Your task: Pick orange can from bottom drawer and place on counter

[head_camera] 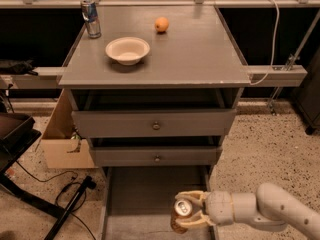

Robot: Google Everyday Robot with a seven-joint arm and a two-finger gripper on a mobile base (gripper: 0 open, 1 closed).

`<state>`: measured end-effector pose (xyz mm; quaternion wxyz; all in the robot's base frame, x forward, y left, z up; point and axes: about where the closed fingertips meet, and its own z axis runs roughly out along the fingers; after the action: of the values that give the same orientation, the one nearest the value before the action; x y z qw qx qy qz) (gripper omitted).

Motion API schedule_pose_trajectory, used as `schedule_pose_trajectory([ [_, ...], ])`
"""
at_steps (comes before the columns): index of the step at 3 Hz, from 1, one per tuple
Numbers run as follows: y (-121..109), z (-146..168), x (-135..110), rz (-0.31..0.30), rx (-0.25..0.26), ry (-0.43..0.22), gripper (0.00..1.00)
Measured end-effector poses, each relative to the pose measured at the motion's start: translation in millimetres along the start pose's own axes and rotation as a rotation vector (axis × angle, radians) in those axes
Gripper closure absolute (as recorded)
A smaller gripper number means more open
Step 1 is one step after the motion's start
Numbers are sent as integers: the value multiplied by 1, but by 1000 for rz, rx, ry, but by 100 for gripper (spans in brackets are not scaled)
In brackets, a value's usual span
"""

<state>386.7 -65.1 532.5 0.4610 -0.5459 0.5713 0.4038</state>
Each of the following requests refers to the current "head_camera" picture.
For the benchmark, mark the metal rail frame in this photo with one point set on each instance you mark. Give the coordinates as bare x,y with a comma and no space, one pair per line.
276,74

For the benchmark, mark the white paper bowl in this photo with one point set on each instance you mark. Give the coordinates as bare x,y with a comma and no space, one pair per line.
127,50

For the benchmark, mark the grey top drawer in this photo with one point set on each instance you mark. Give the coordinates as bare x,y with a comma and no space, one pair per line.
161,123

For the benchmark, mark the grey drawer cabinet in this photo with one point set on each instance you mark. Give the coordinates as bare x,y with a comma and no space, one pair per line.
154,99

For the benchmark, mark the black bag on rail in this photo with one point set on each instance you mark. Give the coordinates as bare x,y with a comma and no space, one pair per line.
17,67

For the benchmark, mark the grey drawer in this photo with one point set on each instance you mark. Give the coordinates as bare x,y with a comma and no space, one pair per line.
155,156
161,123
138,202

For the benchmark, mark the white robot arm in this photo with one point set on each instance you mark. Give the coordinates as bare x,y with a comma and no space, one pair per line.
270,208

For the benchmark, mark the grey bottom drawer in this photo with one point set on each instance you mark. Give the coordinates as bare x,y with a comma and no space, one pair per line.
138,202

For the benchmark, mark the grey middle drawer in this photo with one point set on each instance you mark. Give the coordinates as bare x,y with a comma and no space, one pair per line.
155,156

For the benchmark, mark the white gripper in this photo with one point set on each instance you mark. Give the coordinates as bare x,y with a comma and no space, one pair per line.
218,205

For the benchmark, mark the blue silver energy drink can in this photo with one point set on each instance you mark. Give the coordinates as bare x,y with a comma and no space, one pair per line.
91,19

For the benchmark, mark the orange soda can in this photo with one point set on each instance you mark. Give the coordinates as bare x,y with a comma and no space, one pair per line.
182,209

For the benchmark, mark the orange fruit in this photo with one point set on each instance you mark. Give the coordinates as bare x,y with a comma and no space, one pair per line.
161,24

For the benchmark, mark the cardboard box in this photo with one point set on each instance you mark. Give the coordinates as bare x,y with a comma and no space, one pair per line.
63,146

